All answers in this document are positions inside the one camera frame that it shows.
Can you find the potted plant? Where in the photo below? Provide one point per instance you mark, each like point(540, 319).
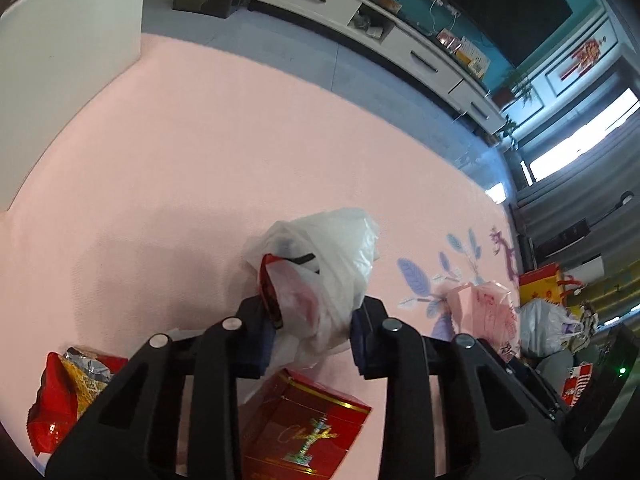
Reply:
point(502, 95)

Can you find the red and yellow gift bag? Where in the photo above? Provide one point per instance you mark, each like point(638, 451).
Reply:
point(542, 282)

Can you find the large white plastic bag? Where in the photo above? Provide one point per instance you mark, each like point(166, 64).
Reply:
point(542, 325)

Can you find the black television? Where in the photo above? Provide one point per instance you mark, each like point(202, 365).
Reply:
point(500, 0)

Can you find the red cigarette box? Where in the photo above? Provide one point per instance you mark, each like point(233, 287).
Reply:
point(300, 420)

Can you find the small red wrapper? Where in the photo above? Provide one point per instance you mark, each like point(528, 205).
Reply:
point(267, 280)

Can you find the white cardboard bin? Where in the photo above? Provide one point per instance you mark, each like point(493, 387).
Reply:
point(65, 60)

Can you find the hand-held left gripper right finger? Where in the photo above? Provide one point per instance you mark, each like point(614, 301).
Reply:
point(362, 345)

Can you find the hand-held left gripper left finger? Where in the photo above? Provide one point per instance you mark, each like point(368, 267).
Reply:
point(260, 345)

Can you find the pink plastic bag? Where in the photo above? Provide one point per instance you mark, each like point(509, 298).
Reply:
point(485, 310)

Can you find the red snack wrapper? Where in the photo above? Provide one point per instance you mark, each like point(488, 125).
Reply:
point(50, 400)

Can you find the yellow box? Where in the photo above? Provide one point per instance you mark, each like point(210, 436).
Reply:
point(475, 60)

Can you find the red and white carton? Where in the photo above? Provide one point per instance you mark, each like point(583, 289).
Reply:
point(577, 385)

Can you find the red wall ornament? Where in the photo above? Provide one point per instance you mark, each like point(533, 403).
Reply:
point(585, 57)

